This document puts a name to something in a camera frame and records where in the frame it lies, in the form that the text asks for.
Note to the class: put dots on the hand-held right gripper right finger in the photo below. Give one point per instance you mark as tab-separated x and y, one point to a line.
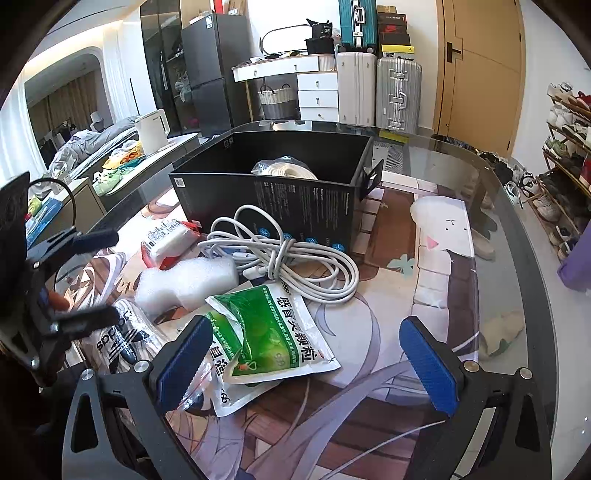
429	369

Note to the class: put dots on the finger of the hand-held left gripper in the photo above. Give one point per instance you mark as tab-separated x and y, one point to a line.
97	240
97	318

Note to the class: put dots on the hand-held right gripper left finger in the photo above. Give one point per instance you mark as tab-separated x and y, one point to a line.
184	364

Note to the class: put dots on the black and white logo bag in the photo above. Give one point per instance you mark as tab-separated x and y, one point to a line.
115	341

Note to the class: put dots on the green and white medicine packet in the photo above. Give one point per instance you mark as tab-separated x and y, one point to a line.
231	397
268	332

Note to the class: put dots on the red and white packet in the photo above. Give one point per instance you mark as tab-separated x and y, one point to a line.
168	237

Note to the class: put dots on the white bubble wrap piece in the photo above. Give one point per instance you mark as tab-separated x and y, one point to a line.
184	281

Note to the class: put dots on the black cardboard box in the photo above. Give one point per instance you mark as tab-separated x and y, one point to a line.
231	194

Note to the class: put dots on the person's left hand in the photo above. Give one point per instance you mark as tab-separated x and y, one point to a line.
58	300

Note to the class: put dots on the printed cartoon table mat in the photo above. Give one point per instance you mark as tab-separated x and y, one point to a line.
369	323

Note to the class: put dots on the pile of colourful cloths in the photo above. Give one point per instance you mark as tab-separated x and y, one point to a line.
120	166

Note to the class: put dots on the grey blanket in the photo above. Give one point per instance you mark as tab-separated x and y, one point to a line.
92	141

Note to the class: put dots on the white chair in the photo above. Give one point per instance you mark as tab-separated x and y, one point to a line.
96	121

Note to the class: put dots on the white electric kettle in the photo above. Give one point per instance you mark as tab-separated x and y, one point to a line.
152	131

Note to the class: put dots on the white low cabinet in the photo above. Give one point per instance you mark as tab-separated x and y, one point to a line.
175	145

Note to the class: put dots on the brown curtain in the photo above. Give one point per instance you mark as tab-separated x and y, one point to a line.
64	106

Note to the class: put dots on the purple object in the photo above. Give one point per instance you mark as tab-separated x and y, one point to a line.
577	270

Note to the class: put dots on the black glass cabinet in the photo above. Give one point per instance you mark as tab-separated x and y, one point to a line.
154	69

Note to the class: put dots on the dark grey refrigerator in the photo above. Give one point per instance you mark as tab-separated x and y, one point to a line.
212	69

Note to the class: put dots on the row of shoes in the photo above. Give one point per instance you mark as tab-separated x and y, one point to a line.
503	170

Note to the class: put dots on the woven grey and white basket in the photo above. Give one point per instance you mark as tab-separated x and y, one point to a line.
277	104

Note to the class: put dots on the shoe rack with shoes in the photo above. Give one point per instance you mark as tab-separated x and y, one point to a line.
568	152

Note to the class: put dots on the white dressing table with drawers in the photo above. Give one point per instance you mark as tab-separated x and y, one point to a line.
318	92

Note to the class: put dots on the oval mirror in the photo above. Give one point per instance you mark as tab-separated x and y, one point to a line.
277	27

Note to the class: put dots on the silver suitcase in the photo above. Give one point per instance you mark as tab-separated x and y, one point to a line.
398	92

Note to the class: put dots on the white suitcase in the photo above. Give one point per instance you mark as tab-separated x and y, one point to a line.
355	87

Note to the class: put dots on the wooden door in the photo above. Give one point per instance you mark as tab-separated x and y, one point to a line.
489	78

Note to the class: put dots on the yellow and black shoe box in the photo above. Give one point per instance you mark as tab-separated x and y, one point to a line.
395	51

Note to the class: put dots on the teal suitcase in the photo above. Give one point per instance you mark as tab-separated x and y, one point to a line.
358	25

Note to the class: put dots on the black shoe box red logo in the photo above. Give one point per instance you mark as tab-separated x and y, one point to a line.
394	28

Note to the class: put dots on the brown shoe box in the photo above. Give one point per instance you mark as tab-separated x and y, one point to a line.
391	9

